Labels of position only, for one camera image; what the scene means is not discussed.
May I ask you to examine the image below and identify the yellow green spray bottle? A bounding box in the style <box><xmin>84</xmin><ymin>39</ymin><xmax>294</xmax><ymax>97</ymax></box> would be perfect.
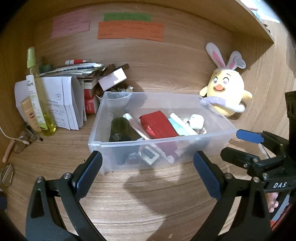
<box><xmin>26</xmin><ymin>47</ymin><xmax>57</xmax><ymax>136</ymax></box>

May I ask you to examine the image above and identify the pink sticky note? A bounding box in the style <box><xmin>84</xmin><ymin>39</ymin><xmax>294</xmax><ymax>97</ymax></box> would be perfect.
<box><xmin>51</xmin><ymin>9</ymin><xmax>90</xmax><ymax>39</ymax></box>

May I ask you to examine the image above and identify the person's right hand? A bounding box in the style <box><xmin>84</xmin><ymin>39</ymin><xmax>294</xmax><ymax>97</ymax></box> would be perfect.
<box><xmin>265</xmin><ymin>192</ymin><xmax>279</xmax><ymax>213</ymax></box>

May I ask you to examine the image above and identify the red foil packet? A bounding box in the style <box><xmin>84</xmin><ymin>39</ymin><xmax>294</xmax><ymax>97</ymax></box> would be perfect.
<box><xmin>139</xmin><ymin>110</ymin><xmax>178</xmax><ymax>138</ymax></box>

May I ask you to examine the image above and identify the pink squeeze tube white cap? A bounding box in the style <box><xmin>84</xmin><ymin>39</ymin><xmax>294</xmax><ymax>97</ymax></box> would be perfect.
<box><xmin>123</xmin><ymin>113</ymin><xmax>151</xmax><ymax>140</ymax></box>

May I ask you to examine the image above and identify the beige sunscreen bottle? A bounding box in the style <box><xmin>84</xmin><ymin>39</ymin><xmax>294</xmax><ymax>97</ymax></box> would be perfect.
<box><xmin>21</xmin><ymin>96</ymin><xmax>42</xmax><ymax>133</ymax></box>

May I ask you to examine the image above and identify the folded white paper leaflet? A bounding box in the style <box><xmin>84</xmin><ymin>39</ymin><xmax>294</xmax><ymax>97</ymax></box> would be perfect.
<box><xmin>14</xmin><ymin>75</ymin><xmax>86</xmax><ymax>131</ymax></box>

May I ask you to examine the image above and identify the clear plastic storage bin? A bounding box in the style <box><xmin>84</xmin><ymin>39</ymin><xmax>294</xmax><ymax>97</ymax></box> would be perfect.
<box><xmin>88</xmin><ymin>92</ymin><xmax>236</xmax><ymax>175</ymax></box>

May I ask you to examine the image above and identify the orange sticky note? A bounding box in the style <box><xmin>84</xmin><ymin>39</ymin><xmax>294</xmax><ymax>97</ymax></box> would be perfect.
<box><xmin>97</xmin><ymin>21</ymin><xmax>165</xmax><ymax>42</ymax></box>

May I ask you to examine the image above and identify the white tape roll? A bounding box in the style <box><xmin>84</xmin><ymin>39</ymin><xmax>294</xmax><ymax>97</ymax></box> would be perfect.
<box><xmin>189</xmin><ymin>114</ymin><xmax>204</xmax><ymax>130</ymax></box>

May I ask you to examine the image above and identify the red white marker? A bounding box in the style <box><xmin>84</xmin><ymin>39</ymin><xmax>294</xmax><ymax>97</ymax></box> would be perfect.
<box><xmin>65</xmin><ymin>59</ymin><xmax>88</xmax><ymax>65</ymax></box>

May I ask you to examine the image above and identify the mint green long tube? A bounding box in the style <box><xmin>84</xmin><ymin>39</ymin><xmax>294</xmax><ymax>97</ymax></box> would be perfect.
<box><xmin>170</xmin><ymin>113</ymin><xmax>197</xmax><ymax>136</ymax></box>

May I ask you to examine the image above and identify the dark green jar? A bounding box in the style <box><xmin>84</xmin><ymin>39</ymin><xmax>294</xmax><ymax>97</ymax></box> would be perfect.
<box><xmin>109</xmin><ymin>117</ymin><xmax>132</xmax><ymax>142</ymax></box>

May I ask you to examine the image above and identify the yellow chick plush toy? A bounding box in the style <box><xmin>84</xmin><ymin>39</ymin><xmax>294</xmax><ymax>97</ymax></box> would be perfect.
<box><xmin>199</xmin><ymin>43</ymin><xmax>252</xmax><ymax>117</ymax></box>

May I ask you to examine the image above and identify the small white pink box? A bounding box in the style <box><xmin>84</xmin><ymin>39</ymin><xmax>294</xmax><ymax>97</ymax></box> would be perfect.
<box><xmin>98</xmin><ymin>68</ymin><xmax>127</xmax><ymax>91</ymax></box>

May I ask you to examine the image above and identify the green sticky note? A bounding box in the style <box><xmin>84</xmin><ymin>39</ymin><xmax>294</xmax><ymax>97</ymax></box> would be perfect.
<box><xmin>104</xmin><ymin>12</ymin><xmax>152</xmax><ymax>22</ymax></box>

